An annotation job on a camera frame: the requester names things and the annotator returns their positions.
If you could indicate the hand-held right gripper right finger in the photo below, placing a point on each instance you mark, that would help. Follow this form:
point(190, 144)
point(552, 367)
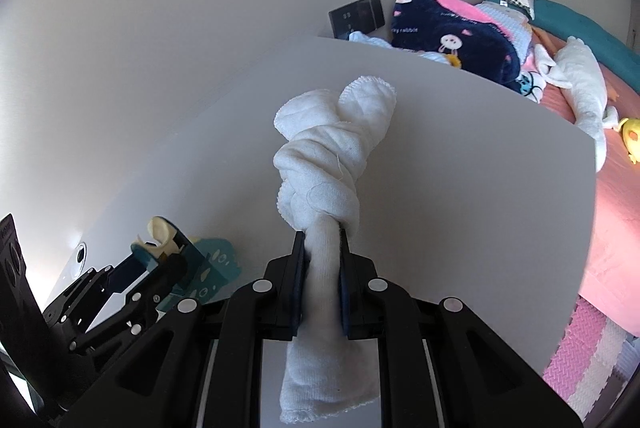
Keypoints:
point(345, 288)

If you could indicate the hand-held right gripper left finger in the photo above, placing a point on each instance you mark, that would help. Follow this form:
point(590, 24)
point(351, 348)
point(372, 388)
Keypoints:
point(299, 278)

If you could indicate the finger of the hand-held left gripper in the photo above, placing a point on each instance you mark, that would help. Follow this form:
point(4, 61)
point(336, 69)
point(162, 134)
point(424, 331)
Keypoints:
point(125, 273)
point(172, 273)

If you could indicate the cream plastic piece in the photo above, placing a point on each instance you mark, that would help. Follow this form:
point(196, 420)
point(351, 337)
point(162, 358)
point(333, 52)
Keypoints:
point(160, 230)

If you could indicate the white knotted cloth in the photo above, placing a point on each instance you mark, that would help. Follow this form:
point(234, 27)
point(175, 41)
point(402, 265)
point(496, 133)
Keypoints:
point(320, 167)

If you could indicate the multicoloured foam puzzle mat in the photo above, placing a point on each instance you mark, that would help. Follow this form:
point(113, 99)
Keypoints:
point(575, 348)

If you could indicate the light blue cloth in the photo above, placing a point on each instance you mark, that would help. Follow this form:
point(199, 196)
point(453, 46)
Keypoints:
point(370, 40)

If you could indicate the small yellow toy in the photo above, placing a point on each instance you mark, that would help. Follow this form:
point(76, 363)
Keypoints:
point(454, 60)

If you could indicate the navy cartoon blanket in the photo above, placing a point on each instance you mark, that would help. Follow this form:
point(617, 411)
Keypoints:
point(450, 37)

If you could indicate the white cartoon plush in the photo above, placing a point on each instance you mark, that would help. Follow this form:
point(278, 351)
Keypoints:
point(532, 87)

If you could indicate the bed with pink sheet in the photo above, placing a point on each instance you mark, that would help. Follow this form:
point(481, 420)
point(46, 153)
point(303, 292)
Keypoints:
point(615, 233)

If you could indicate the light blue knit blanket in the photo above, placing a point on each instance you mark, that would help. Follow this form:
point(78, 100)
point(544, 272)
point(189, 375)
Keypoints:
point(510, 25)

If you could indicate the white goose plush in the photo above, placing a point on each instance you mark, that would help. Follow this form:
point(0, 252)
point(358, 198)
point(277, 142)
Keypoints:
point(580, 77)

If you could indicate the yellow chick plush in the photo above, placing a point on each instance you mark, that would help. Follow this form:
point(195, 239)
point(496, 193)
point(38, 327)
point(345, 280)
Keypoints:
point(632, 135)

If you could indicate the teal pillow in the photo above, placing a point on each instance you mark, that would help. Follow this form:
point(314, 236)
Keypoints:
point(575, 20)

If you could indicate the round white wall fitting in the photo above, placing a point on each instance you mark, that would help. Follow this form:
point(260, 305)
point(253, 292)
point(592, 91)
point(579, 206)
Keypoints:
point(80, 254)

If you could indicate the black wall panel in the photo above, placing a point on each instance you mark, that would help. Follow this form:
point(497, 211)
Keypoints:
point(357, 15)

